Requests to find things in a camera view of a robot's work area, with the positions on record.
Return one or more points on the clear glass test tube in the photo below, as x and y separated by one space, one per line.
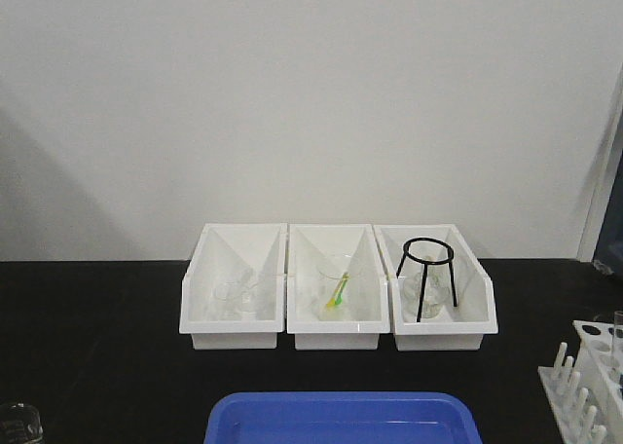
616 348

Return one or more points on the white test tube rack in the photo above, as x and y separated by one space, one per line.
586 402

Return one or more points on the grey-blue pegboard drying rack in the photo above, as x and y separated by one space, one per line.
608 252

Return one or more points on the beaker in middle bin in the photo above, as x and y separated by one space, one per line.
329 271

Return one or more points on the middle white storage bin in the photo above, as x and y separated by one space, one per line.
308 244

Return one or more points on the white storage bin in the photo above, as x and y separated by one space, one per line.
455 329
225 250
308 244

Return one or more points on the yellow green plastic spoons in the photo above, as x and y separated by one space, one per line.
336 297

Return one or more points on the left white storage bin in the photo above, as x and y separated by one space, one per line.
225 250

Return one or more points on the glassware in left bin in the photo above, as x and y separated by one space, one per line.
235 297

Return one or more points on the glass flask in right bin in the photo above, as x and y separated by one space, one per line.
424 289

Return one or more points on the right white storage bin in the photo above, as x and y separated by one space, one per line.
455 329

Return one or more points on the blue plastic tray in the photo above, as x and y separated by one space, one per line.
341 417

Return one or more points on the clear glass beaker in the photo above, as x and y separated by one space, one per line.
21 424

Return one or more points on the black wire tripod stand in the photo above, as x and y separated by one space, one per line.
442 254

